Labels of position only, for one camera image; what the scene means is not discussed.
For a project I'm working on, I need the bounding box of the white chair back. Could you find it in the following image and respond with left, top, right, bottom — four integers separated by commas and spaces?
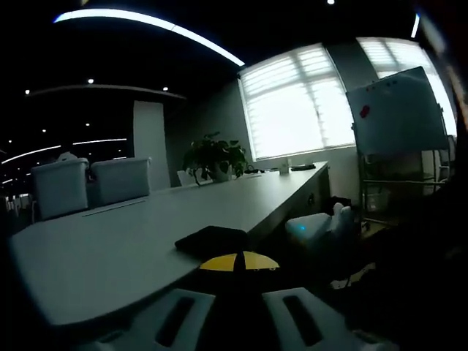
177, 168, 200, 187

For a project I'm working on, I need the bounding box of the whiteboard on stand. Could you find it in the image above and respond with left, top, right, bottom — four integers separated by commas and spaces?
345, 65, 450, 230

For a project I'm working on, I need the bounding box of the clear storage box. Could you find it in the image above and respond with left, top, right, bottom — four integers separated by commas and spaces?
364, 192, 391, 213

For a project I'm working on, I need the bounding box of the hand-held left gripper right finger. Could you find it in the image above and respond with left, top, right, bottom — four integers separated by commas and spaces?
240, 250, 383, 351

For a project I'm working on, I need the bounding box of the wide window blind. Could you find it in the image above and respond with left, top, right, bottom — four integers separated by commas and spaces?
237, 42, 358, 162

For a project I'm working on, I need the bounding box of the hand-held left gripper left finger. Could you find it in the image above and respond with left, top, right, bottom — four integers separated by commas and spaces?
75, 252, 242, 351

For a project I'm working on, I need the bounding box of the white square pillar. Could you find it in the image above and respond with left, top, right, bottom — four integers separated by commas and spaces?
132, 100, 171, 191

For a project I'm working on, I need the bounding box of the narrow window blind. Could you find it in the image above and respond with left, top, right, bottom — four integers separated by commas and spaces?
356, 36, 458, 138

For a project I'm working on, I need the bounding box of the curved ceiling light strip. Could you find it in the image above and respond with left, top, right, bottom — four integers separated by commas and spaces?
53, 7, 246, 67

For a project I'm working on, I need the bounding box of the black pad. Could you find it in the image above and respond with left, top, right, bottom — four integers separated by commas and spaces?
174, 225, 249, 263

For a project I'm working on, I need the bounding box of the white desk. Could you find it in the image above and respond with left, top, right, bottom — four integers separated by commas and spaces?
7, 160, 331, 326

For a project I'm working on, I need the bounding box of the potted green plant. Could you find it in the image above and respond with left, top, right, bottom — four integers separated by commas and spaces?
181, 131, 249, 186

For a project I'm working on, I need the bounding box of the person's black clothing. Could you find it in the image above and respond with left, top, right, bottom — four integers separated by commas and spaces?
347, 109, 468, 351

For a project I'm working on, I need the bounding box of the white storage bin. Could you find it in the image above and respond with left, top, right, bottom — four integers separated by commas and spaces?
89, 156, 153, 208
30, 156, 91, 222

